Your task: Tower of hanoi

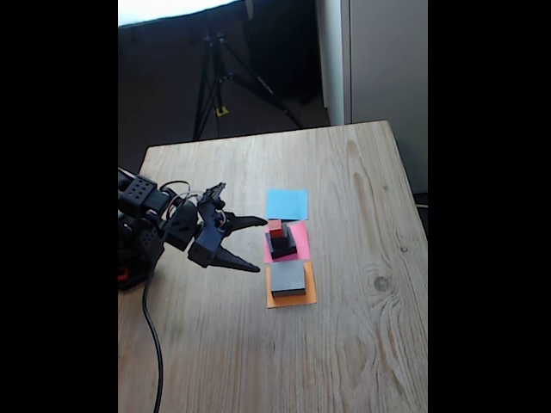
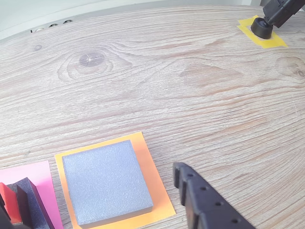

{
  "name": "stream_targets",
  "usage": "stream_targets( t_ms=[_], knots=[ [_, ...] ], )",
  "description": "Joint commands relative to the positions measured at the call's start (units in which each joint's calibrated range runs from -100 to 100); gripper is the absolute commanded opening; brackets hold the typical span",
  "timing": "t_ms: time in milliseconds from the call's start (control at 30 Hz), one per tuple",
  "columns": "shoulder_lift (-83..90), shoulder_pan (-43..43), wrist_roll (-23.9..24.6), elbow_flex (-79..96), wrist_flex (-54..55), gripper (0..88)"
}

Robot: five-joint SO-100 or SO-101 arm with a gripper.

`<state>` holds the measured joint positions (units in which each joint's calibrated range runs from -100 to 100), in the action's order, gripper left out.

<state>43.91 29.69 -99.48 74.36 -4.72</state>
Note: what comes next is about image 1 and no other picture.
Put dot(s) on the red cube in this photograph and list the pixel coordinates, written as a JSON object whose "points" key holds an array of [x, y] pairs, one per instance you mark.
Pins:
{"points": [[275, 228]]}

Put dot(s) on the small black foam block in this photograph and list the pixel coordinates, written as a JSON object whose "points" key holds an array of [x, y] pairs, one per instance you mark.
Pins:
{"points": [[282, 241]]}

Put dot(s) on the medium dark foam block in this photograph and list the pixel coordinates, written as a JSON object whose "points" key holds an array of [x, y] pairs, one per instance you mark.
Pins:
{"points": [[290, 246]]}

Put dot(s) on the large grey foam block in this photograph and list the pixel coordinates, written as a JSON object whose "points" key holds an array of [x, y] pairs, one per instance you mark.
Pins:
{"points": [[287, 277]]}

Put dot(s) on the blue paper sheet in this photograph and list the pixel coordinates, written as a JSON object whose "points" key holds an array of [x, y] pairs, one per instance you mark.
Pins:
{"points": [[287, 205]]}

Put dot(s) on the pink paper sheet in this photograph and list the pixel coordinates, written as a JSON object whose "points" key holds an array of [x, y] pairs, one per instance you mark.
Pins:
{"points": [[303, 241]]}

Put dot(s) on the orange paper sheet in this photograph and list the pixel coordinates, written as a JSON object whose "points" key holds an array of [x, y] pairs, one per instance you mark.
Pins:
{"points": [[311, 288]]}

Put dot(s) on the red and black table clamp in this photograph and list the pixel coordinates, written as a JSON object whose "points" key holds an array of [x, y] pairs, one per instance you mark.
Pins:
{"points": [[129, 275]]}

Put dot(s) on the yellow tape marker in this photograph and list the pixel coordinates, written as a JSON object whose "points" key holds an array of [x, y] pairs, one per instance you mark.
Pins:
{"points": [[221, 112]]}

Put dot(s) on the black tripod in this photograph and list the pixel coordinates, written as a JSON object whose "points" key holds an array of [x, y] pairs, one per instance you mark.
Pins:
{"points": [[214, 69]]}

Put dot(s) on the white cabinet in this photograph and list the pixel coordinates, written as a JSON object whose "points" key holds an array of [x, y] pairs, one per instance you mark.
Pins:
{"points": [[387, 64]]}

